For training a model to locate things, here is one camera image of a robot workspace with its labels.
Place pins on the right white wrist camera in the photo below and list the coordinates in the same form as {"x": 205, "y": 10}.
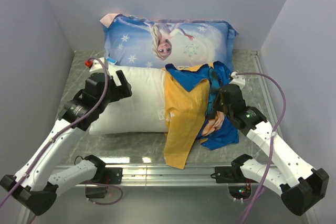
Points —
{"x": 237, "y": 80}

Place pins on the Mickey blue yellow pillowcase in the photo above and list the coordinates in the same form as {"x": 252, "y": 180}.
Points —
{"x": 189, "y": 95}

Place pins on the white pillow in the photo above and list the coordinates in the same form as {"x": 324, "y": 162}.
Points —
{"x": 143, "y": 111}

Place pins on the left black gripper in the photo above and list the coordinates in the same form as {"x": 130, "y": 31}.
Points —
{"x": 122, "y": 91}

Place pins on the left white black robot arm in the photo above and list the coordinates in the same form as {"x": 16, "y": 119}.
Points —
{"x": 35, "y": 185}

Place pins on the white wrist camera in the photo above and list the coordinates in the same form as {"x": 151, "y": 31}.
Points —
{"x": 237, "y": 80}
{"x": 95, "y": 66}

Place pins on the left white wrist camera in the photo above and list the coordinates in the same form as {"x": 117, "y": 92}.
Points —
{"x": 95, "y": 66}

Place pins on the Elsa light blue pillow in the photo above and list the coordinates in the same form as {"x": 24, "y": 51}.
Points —
{"x": 139, "y": 42}

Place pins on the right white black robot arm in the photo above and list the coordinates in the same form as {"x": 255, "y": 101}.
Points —
{"x": 299, "y": 184}

